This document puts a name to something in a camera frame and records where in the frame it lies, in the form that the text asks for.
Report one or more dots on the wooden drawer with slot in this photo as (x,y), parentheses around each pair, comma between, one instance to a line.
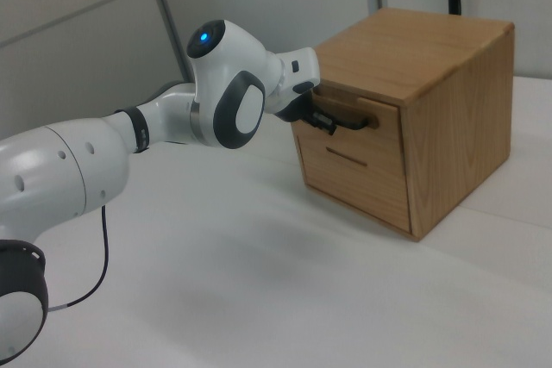
(362,195)

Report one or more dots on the wooden two-drawer cabinet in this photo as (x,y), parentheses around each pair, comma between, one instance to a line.
(457,135)

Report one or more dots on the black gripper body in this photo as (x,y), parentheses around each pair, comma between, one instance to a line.
(294,110)

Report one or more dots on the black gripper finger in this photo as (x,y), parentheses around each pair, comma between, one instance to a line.
(321,120)

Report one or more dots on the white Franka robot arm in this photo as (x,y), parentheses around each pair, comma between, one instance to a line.
(164,118)

